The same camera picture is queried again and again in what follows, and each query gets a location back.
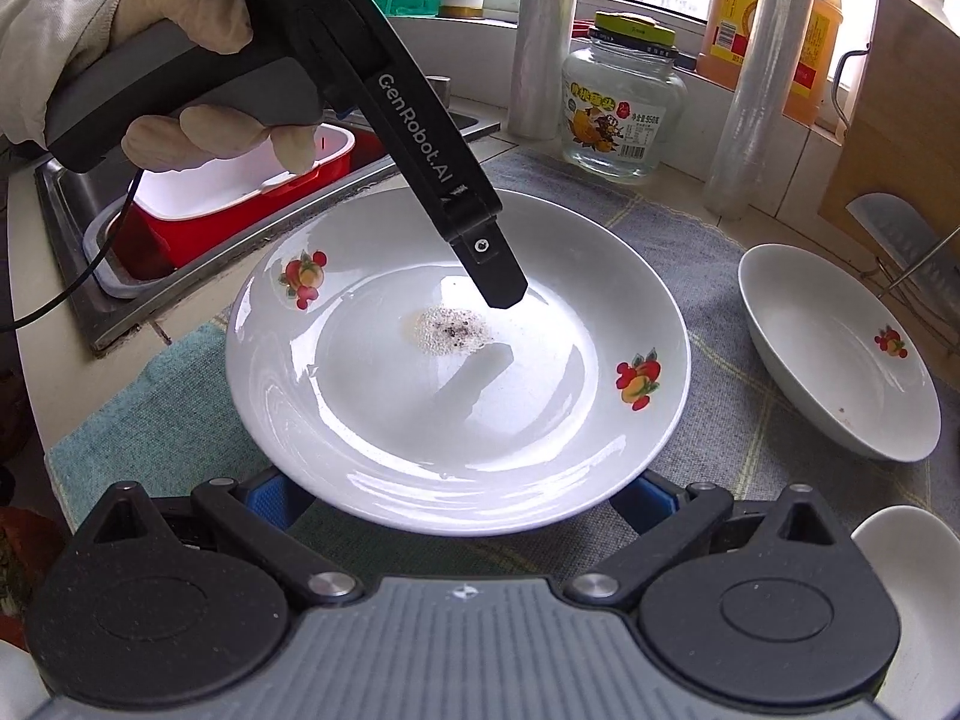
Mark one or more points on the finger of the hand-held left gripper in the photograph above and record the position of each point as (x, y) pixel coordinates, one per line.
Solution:
(491, 270)

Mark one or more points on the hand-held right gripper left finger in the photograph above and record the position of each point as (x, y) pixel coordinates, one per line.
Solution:
(266, 499)

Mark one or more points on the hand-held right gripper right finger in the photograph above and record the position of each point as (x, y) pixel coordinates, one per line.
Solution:
(645, 499)

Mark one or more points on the white fruit print plate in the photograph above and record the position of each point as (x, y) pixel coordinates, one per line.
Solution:
(375, 427)

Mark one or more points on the white fruit print shallow bowl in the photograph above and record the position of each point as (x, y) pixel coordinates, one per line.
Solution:
(825, 360)

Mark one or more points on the plain white deep bowl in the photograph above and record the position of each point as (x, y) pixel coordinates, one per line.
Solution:
(915, 562)

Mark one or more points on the person's left forearm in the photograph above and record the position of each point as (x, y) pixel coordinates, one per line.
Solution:
(45, 30)

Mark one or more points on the person's left hand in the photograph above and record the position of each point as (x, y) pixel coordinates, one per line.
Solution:
(195, 7)

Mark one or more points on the plaid grey teal mat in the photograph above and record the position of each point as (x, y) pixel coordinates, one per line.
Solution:
(150, 405)

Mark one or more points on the clear plastic wrap roll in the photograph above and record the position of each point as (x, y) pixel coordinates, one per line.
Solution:
(765, 90)
(551, 37)

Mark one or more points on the red container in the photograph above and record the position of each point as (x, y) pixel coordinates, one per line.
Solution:
(585, 28)

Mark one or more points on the pale pink plastic colander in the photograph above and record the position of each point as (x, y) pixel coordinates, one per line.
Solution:
(225, 180)

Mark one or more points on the glass jar with yellow lid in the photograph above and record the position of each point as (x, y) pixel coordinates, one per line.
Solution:
(622, 90)

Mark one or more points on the red plastic basin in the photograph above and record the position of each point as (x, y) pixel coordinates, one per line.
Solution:
(225, 229)

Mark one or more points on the orange plastic bag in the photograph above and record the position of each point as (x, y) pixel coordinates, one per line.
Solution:
(30, 555)

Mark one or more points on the white jacket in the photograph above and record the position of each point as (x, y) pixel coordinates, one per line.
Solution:
(19, 679)

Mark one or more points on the stainless steel sink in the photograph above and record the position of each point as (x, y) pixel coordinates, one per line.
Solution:
(67, 240)

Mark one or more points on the orange oil bottle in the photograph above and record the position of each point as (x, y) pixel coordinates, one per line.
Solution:
(731, 0)

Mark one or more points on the bamboo cutting board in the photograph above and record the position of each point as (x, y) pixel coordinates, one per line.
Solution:
(907, 90)

